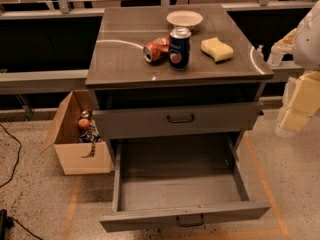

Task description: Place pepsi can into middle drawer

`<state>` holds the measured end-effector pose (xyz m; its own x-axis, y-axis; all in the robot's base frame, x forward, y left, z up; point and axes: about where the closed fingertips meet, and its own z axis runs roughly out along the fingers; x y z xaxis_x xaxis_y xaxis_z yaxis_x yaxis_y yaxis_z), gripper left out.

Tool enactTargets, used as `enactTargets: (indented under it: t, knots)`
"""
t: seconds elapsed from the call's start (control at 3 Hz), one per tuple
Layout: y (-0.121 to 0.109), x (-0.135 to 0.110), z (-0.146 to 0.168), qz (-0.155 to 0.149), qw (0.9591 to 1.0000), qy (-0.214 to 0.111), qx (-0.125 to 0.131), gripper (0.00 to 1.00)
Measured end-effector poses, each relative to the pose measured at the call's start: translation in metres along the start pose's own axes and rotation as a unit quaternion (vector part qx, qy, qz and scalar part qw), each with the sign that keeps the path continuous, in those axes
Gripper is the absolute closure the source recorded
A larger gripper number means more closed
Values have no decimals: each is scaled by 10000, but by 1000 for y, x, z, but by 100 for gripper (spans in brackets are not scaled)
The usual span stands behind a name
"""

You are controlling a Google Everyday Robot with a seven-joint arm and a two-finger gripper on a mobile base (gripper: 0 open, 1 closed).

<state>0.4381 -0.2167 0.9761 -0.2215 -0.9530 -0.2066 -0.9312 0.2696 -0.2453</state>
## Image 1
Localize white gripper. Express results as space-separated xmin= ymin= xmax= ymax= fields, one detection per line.
xmin=267 ymin=29 xmax=320 ymax=138

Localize blue pepsi can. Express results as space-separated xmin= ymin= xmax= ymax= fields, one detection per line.
xmin=169 ymin=27 xmax=191 ymax=70

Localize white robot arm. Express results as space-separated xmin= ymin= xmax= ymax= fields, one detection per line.
xmin=267 ymin=1 xmax=320 ymax=137

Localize grey drawer cabinet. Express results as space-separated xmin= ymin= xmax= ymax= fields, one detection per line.
xmin=86 ymin=5 xmax=273 ymax=168

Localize upper grey drawer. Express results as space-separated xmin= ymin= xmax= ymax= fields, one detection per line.
xmin=94 ymin=102 xmax=262 ymax=139

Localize crushed orange soda can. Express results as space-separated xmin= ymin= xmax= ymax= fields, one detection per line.
xmin=143 ymin=36 xmax=170 ymax=63

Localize open middle drawer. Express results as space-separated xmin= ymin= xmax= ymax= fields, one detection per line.
xmin=100 ymin=134 xmax=270 ymax=232

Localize yellow sponge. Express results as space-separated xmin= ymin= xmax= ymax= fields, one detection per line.
xmin=200 ymin=37 xmax=234 ymax=62

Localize white bowl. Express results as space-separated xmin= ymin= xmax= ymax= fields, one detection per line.
xmin=167 ymin=10 xmax=203 ymax=30

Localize cardboard box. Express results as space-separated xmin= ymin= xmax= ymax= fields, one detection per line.
xmin=40 ymin=90 xmax=113 ymax=175

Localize red apple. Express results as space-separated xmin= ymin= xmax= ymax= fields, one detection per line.
xmin=78 ymin=118 xmax=90 ymax=130

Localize black device on floor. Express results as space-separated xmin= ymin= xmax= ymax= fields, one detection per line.
xmin=0 ymin=209 xmax=13 ymax=240

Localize black floor cable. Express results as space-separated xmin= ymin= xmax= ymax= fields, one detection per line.
xmin=0 ymin=123 xmax=23 ymax=189

